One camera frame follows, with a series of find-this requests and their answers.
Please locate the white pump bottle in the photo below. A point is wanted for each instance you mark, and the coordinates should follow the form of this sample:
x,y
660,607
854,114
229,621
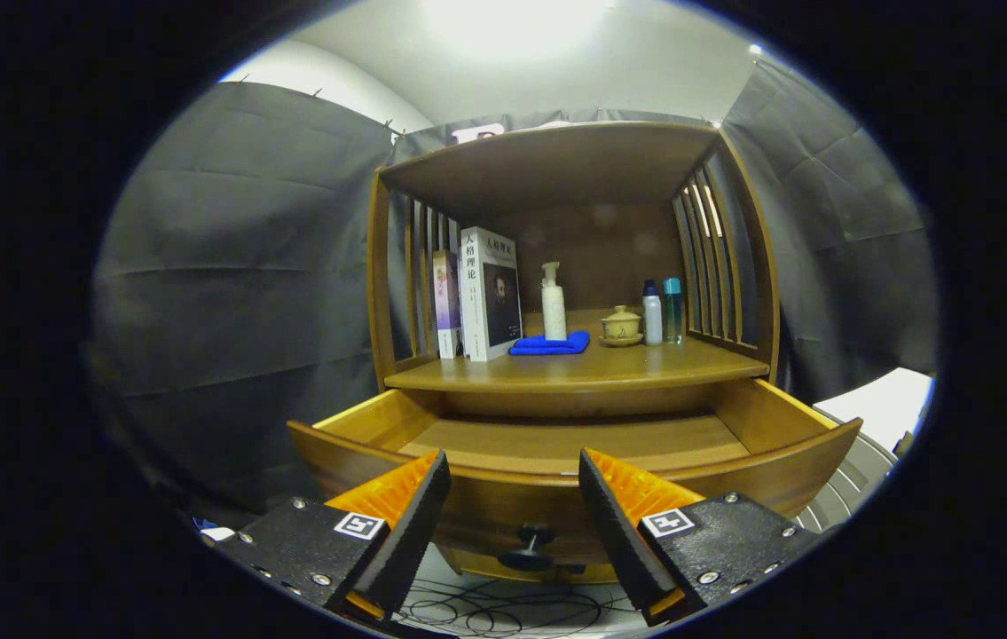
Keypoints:
x,y
554,315

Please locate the yellow ceramic saucer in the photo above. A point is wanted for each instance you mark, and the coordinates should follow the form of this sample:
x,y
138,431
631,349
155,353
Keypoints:
x,y
621,342

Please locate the wooden drawer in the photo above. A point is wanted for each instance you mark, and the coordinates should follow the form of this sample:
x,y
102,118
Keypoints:
x,y
503,510

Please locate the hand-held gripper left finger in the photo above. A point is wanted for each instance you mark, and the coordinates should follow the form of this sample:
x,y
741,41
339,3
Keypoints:
x,y
410,532

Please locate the teal glass bottle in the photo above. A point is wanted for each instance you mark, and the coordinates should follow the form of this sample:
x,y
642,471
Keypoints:
x,y
672,311

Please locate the blue folded cloth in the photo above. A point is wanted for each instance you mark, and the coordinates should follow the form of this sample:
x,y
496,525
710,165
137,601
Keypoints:
x,y
547,345

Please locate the wooden countertop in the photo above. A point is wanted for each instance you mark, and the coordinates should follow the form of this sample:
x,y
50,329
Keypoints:
x,y
627,364

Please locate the yellow lidded tea bowl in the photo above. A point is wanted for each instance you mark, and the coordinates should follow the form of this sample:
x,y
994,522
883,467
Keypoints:
x,y
621,325

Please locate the grey filing cabinet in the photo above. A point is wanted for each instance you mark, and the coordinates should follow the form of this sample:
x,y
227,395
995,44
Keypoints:
x,y
876,404

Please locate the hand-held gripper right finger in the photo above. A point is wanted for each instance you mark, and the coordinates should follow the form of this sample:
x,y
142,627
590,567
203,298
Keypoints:
x,y
618,532

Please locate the black round drawer knob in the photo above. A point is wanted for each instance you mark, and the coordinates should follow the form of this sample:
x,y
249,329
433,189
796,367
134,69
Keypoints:
x,y
525,559

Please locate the thick white portrait book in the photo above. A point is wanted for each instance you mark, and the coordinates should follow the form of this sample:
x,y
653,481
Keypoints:
x,y
485,302

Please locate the white bottle with blue cap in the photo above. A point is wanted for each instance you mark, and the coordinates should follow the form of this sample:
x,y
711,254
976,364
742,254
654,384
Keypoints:
x,y
652,319

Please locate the thin purple book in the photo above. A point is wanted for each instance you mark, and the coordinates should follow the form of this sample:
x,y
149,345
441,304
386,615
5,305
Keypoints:
x,y
447,302

